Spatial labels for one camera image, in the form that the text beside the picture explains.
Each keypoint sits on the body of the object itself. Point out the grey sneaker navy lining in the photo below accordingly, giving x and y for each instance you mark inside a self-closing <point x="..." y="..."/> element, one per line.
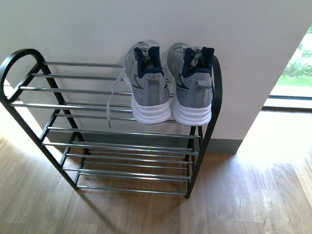
<point x="190" y="71"/>
<point x="143" y="74"/>

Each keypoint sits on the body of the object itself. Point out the black metal shoe rack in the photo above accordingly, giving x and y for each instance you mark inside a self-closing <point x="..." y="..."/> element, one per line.
<point x="90" y="134"/>

